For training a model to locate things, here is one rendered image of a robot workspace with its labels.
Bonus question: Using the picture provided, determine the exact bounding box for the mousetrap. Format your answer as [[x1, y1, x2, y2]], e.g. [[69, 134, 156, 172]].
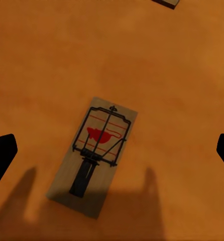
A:
[[45, 96, 138, 220], [152, 0, 180, 10]]

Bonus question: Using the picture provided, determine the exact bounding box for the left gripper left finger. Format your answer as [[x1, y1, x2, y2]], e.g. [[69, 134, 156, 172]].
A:
[[0, 134, 18, 180]]

